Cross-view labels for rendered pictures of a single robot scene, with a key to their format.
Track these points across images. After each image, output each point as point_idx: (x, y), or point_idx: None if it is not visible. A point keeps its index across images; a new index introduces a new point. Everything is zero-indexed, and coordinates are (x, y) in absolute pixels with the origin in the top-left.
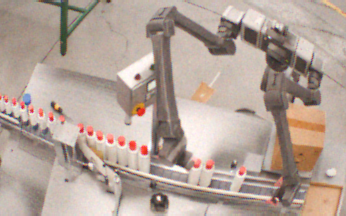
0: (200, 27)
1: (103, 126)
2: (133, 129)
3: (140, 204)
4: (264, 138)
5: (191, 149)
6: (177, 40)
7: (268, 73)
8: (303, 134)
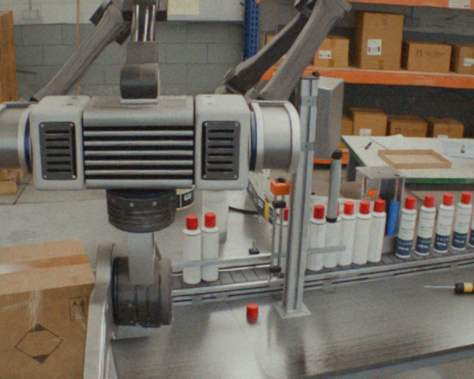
0: (290, 54)
1: (383, 303)
2: (344, 316)
3: (251, 244)
4: (129, 373)
5: (247, 325)
6: None
7: (159, 258)
8: (28, 254)
